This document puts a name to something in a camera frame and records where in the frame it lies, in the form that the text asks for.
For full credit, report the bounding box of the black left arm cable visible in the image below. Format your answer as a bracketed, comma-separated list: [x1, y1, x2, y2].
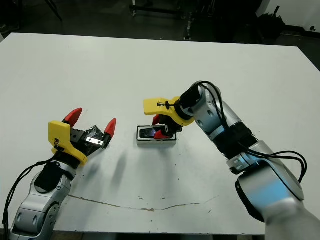
[1, 160, 51, 230]

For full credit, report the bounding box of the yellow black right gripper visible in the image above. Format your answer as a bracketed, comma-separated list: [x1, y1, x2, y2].
[143, 96, 195, 140]

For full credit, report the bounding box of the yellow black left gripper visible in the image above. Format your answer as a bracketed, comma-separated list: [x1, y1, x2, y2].
[47, 107, 118, 166]

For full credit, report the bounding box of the black metal cart frame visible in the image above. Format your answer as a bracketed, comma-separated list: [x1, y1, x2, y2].
[129, 0, 216, 20]

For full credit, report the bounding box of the white camera box black rim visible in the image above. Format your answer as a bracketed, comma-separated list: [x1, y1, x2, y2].
[136, 124, 179, 149]

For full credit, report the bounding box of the black wheeled pole stand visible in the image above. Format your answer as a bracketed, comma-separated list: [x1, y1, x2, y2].
[183, 14, 195, 42]

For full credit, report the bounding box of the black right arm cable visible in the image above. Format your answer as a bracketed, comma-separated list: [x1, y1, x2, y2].
[196, 80, 309, 184]

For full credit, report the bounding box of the black tripod leg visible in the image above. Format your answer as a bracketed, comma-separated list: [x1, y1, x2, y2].
[44, 0, 63, 21]

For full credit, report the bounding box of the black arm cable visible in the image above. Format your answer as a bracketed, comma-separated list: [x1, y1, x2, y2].
[1, 160, 51, 230]
[196, 80, 309, 184]

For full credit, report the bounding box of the black slim camera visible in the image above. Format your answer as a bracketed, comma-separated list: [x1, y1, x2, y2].
[139, 126, 166, 140]

